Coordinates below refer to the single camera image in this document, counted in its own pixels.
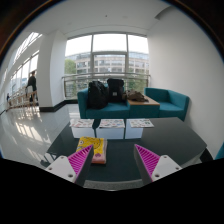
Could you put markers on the large black backpack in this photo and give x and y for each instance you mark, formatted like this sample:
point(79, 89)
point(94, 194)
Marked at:
point(97, 95)

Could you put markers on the teal armchair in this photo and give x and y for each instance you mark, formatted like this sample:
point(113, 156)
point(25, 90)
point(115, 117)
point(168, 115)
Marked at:
point(220, 152)

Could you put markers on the printed sticker sheet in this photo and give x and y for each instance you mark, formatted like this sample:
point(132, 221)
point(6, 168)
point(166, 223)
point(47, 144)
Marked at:
point(112, 123)
point(81, 123)
point(141, 123)

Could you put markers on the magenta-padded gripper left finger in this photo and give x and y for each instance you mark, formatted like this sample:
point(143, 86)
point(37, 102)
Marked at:
point(63, 166)

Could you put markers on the wooden sofa table panel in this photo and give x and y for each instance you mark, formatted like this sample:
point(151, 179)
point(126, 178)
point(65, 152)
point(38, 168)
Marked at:
point(151, 102)

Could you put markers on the row of wooden stools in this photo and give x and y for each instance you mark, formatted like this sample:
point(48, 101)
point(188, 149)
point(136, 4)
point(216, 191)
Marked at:
point(20, 98)

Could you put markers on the orange pink yellow cartoon towel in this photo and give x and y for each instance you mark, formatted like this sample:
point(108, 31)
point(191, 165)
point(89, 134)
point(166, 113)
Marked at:
point(95, 146)

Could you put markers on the person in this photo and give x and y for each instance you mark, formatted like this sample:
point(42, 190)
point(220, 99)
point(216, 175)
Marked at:
point(32, 83)

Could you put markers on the metal window railing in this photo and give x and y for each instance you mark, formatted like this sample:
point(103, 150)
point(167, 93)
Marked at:
point(73, 76)

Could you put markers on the brown bag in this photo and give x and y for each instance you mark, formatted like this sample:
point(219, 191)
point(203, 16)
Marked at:
point(136, 96)

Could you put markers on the teal sofa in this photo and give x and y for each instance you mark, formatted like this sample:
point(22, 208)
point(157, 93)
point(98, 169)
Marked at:
point(110, 111)

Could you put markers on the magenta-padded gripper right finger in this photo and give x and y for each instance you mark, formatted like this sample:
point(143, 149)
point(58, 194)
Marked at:
point(163, 166)

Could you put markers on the black backpack with light patch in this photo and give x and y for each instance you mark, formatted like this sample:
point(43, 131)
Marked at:
point(115, 90)

